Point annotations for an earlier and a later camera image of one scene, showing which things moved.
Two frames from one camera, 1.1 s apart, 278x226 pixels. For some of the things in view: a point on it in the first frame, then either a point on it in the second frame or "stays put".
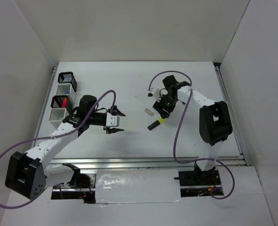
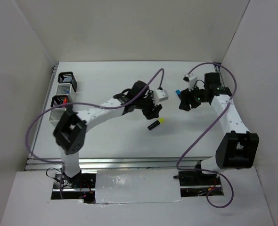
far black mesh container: (68, 77) stays put
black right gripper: (159, 106) to (186, 99)
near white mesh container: (57, 115) stays put
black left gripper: (110, 131) to (151, 114)
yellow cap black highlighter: (160, 121) stays put
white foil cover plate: (115, 186) stays put
